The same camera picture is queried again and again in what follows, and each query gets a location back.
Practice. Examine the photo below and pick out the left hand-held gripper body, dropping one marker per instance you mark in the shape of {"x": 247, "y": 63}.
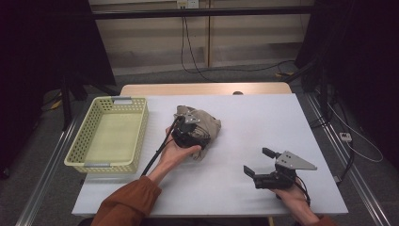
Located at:
{"x": 188, "y": 138}

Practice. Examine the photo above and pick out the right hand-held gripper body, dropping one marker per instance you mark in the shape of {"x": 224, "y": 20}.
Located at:
{"x": 276, "y": 180}

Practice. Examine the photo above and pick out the beige cloth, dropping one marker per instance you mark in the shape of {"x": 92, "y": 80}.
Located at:
{"x": 210, "y": 125}

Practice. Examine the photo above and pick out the yellow perforated plastic basket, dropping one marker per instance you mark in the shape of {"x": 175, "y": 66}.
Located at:
{"x": 109, "y": 138}

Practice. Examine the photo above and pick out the person's right hand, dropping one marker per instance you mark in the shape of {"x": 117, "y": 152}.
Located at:
{"x": 291, "y": 197}

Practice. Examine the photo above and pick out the person's left hand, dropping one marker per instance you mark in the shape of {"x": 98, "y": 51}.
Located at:
{"x": 171, "y": 155}

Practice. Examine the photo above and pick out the white table mat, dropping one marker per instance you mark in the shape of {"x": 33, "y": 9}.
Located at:
{"x": 244, "y": 132}

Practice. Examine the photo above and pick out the white power strip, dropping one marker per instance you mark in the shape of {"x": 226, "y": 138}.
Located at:
{"x": 345, "y": 137}

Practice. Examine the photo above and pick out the yellow floor tape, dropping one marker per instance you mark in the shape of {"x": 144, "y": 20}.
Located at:
{"x": 284, "y": 74}
{"x": 56, "y": 104}

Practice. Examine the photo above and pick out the black metal stand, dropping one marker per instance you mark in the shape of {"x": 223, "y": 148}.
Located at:
{"x": 66, "y": 103}
{"x": 323, "y": 91}

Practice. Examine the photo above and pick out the black horizontal bar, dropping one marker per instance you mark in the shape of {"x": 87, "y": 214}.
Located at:
{"x": 204, "y": 12}

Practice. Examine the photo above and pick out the black curtain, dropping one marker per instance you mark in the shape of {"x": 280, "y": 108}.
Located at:
{"x": 37, "y": 62}
{"x": 370, "y": 62}

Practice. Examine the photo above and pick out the aluminium floor rail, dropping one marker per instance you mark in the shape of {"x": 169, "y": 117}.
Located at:
{"x": 44, "y": 175}
{"x": 354, "y": 175}

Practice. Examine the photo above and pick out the white wall socket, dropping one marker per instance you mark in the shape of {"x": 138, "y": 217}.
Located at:
{"x": 187, "y": 3}

